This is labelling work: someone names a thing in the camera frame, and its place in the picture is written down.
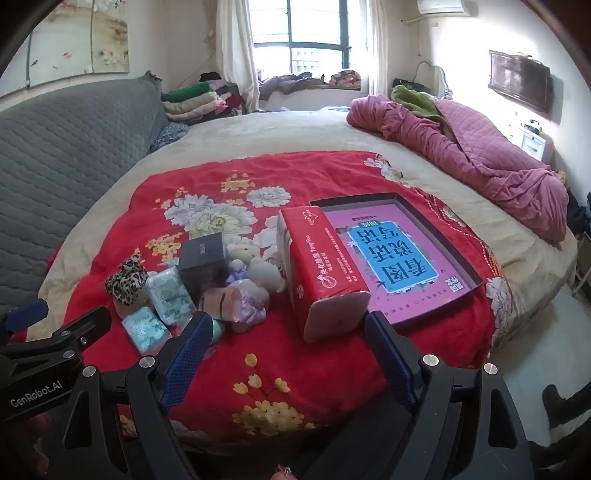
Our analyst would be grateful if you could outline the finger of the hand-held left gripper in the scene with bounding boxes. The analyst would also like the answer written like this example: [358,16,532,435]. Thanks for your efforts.
[0,299,49,334]
[0,306,112,365]

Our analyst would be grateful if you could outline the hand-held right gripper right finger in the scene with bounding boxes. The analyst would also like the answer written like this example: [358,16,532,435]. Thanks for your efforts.
[365,310,550,480]

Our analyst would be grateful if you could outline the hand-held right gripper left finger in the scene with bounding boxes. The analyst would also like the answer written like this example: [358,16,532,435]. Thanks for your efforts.
[44,311,215,480]

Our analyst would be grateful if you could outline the mint green tissue packet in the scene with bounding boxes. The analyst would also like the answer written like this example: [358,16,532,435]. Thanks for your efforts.
[147,267,197,326]
[122,306,170,355]

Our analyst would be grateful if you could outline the leopard print scrunchie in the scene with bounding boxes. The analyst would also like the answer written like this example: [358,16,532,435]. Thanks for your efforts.
[104,250,148,319]

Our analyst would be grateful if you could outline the white floral scrunchie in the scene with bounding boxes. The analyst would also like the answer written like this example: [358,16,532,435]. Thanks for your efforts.
[226,279,271,333]

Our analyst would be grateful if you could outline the red tissue box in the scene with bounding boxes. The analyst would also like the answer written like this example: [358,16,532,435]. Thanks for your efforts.
[276,206,372,344]

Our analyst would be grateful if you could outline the white teddy bear plush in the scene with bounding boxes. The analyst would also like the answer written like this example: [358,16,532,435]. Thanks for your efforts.
[228,235,288,295]

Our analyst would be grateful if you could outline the dark shallow box tray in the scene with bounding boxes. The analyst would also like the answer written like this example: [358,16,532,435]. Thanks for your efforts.
[308,191,485,330]

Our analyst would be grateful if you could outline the person's left hand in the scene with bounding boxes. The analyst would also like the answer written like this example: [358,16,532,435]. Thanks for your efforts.
[18,413,51,478]

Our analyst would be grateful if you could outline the red floral blanket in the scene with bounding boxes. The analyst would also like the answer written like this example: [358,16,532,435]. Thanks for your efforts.
[55,150,513,455]

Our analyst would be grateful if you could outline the dark blue box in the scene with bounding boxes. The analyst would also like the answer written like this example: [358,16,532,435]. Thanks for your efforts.
[178,232,230,308]

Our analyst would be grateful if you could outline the purple and blue book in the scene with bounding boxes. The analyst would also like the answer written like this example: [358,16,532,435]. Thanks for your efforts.
[323,203,472,324]

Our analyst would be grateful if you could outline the grey quilted headboard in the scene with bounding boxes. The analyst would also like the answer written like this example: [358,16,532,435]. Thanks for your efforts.
[0,71,169,319]

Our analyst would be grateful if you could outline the dark shoe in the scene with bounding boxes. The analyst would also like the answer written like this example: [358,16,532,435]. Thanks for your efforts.
[542,383,591,430]

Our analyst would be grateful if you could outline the blue patterned pillow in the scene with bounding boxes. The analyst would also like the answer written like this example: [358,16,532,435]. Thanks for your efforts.
[150,121,190,153]

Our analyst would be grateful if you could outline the pink quilt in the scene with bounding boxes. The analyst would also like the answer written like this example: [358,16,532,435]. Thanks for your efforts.
[346,95,570,243]

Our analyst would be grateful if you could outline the beige bed sheet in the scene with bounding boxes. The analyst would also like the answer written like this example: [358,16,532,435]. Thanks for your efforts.
[28,108,578,370]

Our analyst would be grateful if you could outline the dark clothes pile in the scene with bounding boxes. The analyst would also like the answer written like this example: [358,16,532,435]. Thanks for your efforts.
[566,189,591,241]

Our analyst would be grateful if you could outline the pile of folded clothes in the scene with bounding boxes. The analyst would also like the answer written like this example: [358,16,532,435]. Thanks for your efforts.
[161,71,252,124]

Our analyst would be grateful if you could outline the white nightstand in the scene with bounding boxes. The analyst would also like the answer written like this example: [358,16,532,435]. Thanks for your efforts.
[508,122,550,162]

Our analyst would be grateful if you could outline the green blanket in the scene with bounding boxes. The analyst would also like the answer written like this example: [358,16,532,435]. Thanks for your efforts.
[392,84,446,121]

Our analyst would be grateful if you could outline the patterned cushion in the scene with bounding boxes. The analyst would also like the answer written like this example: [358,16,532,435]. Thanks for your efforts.
[329,69,362,88]

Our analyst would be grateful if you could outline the dark clothes on windowsill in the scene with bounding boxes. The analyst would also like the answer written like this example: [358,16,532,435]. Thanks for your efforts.
[259,71,326,95]

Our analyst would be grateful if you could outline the white curtain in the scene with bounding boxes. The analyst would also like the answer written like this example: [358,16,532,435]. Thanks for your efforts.
[367,0,389,95]
[216,0,260,112]

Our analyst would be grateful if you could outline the window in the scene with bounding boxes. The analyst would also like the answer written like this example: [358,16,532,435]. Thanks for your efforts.
[249,0,370,77]

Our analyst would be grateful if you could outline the white air conditioner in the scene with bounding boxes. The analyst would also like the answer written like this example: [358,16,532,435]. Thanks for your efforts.
[417,0,466,17]

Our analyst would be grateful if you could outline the wall painting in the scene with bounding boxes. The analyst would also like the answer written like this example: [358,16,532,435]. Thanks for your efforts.
[25,0,130,88]

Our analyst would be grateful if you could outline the dark wall television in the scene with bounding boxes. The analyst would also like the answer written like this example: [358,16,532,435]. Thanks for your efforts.
[488,50,554,114]

